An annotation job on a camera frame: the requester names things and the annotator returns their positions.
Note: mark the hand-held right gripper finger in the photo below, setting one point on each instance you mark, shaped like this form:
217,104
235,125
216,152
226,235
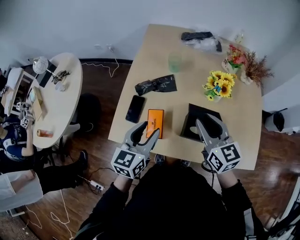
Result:
218,129
203,134

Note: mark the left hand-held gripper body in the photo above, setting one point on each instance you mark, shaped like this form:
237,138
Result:
126,161

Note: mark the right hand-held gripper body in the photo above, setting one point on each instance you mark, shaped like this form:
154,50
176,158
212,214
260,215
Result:
225,157

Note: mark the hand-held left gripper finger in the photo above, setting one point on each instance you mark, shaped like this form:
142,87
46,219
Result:
131,136
150,143

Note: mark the black box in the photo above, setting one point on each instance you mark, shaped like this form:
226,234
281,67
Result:
194,112

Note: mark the orange box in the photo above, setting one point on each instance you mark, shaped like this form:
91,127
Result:
155,117

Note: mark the person's right forearm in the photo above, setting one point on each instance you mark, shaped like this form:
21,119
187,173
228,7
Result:
232,189

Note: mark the person's left forearm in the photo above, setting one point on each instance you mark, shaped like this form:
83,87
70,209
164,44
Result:
117,194

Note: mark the person's left shoe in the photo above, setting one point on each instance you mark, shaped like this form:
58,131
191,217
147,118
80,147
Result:
159,159

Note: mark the person's shoe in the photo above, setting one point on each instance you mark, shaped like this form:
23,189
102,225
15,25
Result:
159,159
185,162

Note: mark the black smartphone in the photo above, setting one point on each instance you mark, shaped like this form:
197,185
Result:
135,109

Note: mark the person's right shoe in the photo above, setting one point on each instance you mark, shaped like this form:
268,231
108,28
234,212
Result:
185,162

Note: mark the white power strip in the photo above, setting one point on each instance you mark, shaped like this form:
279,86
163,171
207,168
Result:
97,185

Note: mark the sunflower bouquet in vase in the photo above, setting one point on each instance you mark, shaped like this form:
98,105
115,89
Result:
221,85

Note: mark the black chair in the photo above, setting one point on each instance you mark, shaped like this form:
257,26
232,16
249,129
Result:
90,107

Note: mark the crumpled black plastic bag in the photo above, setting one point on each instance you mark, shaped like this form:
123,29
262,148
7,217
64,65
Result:
159,84

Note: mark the bin with black liner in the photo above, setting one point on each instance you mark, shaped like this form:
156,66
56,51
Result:
277,120

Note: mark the person's black clothed body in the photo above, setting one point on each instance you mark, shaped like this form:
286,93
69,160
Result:
178,204

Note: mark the dried brown plant in vase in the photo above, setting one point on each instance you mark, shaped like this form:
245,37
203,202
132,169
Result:
256,69

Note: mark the round wooden table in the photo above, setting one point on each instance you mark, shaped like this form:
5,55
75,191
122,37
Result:
65,107

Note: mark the red flowers in white pot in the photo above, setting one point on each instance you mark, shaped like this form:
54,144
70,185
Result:
235,58

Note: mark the green translucent cup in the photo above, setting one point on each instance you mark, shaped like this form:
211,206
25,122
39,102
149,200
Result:
175,62

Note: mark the small black object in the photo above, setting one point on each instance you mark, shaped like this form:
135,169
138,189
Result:
218,46

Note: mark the black and clear bags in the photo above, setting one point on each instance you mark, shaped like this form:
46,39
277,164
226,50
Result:
205,45

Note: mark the white mug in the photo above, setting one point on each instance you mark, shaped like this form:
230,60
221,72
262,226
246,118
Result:
60,87

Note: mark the orange drink can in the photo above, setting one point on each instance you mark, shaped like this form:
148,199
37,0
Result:
45,133

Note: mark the white charger plug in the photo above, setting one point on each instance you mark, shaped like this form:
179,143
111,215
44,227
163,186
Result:
110,47

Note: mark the black glasses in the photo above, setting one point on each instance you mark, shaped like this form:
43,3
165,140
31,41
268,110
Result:
60,76

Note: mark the clear plastic bottle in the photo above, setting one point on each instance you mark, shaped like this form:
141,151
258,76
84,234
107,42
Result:
239,37

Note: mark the long black pouch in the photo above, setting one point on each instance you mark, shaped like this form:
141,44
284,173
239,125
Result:
195,35

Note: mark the wooden box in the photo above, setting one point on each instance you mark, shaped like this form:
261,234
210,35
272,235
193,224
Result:
38,103

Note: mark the black tablet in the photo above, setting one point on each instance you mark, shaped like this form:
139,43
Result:
45,77

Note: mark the white globe desk lamp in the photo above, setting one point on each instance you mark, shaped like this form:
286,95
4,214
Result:
40,66

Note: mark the white wall socket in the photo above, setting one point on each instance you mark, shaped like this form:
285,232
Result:
97,46

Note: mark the white metal frame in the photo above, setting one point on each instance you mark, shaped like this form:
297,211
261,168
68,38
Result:
17,212

